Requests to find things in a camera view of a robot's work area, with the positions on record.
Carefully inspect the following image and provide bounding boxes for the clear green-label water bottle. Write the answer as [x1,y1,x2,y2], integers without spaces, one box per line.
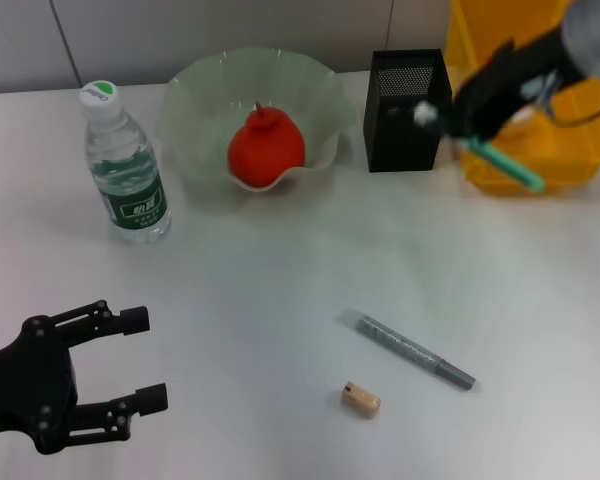
[78,79,173,245]

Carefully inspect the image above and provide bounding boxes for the grey marker pen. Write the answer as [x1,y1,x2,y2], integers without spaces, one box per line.
[342,308,477,392]

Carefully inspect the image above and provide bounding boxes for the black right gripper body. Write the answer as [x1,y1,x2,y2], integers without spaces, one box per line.
[452,24,589,136]

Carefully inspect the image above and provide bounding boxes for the right gripper cable with plug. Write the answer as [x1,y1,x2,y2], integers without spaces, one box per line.
[542,72,600,127]

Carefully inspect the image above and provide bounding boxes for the pale green glass fruit bowl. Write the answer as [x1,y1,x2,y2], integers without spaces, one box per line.
[154,47,357,196]

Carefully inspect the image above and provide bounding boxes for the yellow plastic bin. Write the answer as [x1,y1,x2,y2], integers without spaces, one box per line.
[444,0,600,196]

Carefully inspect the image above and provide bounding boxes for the green white pen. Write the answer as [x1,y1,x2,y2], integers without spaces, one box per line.
[412,101,547,195]

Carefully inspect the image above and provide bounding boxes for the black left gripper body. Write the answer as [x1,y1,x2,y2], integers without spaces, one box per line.
[0,314,79,455]

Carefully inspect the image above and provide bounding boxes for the red-orange orange fruit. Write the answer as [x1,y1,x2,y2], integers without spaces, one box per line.
[227,101,307,190]

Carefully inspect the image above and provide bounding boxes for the black mesh pen holder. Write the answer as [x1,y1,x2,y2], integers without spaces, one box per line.
[363,48,453,174]

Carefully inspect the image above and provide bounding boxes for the small beige cork piece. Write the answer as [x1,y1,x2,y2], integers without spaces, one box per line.
[340,382,382,416]

